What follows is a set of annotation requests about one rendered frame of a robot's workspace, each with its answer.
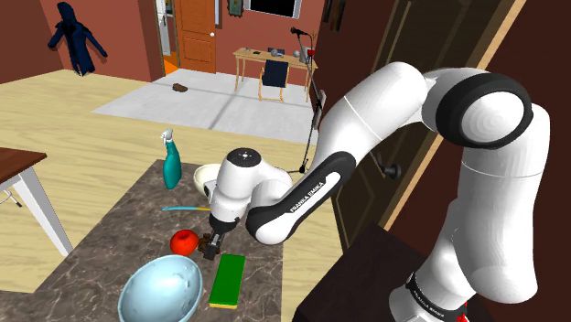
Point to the red tomato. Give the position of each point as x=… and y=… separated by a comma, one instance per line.
x=184, y=242

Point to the black microphone stand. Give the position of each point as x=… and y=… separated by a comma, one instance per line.
x=312, y=102

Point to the light blue bowl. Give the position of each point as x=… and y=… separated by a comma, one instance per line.
x=160, y=290

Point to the teal spray bottle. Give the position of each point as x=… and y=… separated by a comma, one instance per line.
x=171, y=167

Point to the blue and yellow utensil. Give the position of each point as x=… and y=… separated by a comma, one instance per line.
x=185, y=208

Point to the orange wooden door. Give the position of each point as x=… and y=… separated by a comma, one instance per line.
x=195, y=35

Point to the framed wall picture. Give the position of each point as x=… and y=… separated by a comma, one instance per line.
x=234, y=7

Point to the dark window with white frame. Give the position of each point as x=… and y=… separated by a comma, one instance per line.
x=272, y=6

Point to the white table with brown top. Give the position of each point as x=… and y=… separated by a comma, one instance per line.
x=24, y=187

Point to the cream bowl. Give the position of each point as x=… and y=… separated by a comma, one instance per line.
x=206, y=177

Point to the dark blue hanging coat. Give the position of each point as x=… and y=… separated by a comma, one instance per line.
x=76, y=40

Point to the dark brown door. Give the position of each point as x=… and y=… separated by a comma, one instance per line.
x=401, y=111

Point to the wooden desk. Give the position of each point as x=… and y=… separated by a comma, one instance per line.
x=249, y=54

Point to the green and yellow sponge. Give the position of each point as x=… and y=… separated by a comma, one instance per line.
x=227, y=281

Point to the dark robot stand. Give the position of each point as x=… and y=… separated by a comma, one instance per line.
x=357, y=285

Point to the dark blue chair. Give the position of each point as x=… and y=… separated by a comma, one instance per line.
x=274, y=76

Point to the brown shoe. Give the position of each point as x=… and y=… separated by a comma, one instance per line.
x=179, y=88

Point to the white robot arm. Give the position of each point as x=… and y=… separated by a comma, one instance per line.
x=490, y=209

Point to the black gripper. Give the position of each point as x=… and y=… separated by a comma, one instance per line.
x=222, y=228

